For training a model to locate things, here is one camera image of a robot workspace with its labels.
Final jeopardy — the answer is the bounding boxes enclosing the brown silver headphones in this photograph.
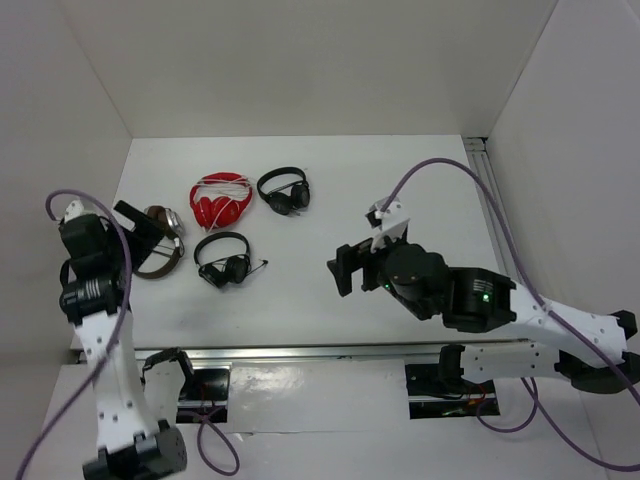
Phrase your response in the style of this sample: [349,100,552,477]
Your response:
[134,205,185,280]

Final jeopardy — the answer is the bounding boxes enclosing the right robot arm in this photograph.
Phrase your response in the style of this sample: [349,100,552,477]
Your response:
[327,237,639,394]

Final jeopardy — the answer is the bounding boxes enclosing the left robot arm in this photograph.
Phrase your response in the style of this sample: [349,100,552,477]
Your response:
[59,200,198,479]

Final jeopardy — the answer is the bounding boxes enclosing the black headphones far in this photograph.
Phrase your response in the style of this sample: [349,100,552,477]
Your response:
[256,166,311,216]

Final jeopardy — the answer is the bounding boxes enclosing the black headphones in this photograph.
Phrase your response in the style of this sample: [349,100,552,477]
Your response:
[193,232,269,289]
[256,166,311,216]

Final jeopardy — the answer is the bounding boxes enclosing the black headphones near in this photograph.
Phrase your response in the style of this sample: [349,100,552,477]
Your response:
[193,232,269,289]

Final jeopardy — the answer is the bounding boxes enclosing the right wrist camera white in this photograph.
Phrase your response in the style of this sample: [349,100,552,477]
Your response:
[366,197,410,253]

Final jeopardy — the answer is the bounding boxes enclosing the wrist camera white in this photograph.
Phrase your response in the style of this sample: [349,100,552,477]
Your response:
[60,199,88,226]
[366,197,410,253]

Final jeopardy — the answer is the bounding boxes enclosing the red headphones white cable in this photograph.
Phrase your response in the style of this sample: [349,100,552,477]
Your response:
[188,171,254,234]

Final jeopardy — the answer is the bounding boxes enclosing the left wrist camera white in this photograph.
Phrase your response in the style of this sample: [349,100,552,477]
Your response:
[60,199,88,226]

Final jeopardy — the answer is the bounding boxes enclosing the aluminium rail front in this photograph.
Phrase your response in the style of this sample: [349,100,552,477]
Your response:
[74,339,536,364]

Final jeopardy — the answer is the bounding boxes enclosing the aluminium rail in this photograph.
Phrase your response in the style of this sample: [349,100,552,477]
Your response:
[74,339,536,364]
[462,137,523,284]

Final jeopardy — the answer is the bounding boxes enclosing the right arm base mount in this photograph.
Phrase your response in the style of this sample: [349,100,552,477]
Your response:
[405,364,500,420]

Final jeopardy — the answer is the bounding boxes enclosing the aluminium rail right side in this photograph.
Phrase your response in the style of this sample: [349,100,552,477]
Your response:
[462,137,523,284]

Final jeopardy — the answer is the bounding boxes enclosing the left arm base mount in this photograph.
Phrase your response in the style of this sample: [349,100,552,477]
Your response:
[176,367,231,424]

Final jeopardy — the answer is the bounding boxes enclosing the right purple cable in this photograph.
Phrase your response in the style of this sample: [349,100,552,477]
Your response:
[377,157,640,474]

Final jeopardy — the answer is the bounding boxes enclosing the purple cable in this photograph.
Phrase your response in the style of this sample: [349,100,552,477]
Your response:
[12,189,241,480]
[377,157,640,474]

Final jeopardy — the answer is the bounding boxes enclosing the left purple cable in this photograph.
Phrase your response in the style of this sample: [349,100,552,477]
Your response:
[12,189,241,480]

